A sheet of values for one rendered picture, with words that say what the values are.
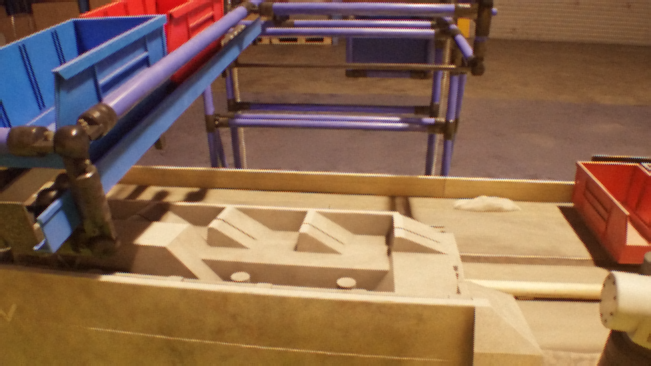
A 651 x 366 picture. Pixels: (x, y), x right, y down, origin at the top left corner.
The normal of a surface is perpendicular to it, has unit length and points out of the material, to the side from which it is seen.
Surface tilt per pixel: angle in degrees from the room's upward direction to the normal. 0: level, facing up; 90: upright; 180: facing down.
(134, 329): 80
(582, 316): 0
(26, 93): 88
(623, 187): 88
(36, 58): 88
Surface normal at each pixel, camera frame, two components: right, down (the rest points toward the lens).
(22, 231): -0.11, 0.51
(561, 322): -0.01, -0.90
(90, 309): -0.11, 0.27
